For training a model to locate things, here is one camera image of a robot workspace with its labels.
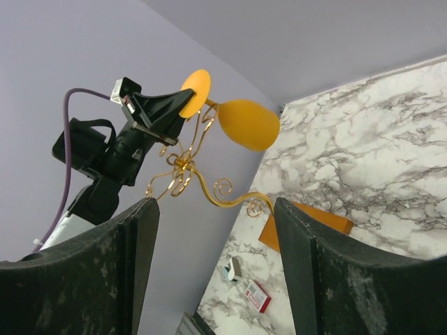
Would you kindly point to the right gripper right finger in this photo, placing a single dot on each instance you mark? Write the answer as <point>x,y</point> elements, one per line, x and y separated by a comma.
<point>339,285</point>

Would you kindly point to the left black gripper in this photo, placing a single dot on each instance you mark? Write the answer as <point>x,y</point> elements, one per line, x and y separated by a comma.
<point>150,120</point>

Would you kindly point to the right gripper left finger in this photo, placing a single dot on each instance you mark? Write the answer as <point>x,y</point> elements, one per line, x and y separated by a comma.
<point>93,283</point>

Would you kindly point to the yellow plastic wine glass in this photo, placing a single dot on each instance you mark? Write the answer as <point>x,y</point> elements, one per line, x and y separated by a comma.
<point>245,122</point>

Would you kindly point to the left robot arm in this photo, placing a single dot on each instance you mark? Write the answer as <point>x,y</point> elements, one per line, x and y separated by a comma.
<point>100,160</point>

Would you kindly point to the small red white box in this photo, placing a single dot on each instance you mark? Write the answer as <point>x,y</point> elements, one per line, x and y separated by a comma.
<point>256,294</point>

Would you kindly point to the small white blue object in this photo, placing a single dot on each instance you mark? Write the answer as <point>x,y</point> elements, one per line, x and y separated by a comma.
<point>232,271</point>

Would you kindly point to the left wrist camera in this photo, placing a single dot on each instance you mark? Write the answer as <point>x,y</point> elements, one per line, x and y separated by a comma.
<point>122,88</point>

